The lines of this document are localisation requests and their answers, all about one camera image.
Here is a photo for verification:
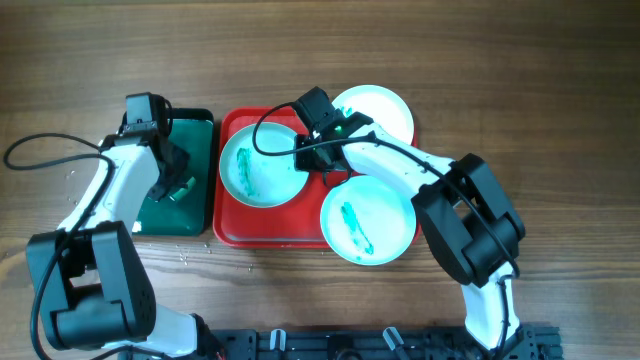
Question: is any green sponge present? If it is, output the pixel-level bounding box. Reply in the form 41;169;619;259
169;177;197;202

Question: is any white plate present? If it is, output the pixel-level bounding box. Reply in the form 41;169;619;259
332;85;415;145
320;175;417;266
219;125;309;208

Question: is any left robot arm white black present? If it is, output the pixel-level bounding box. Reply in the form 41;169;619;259
26;130;224;359

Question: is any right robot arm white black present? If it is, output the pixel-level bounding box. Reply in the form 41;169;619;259
298;111;525;358

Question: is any black tray green water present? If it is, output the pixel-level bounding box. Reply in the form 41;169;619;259
133;108;217;236

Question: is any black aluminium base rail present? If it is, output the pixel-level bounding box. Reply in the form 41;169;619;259
164;324;565;360

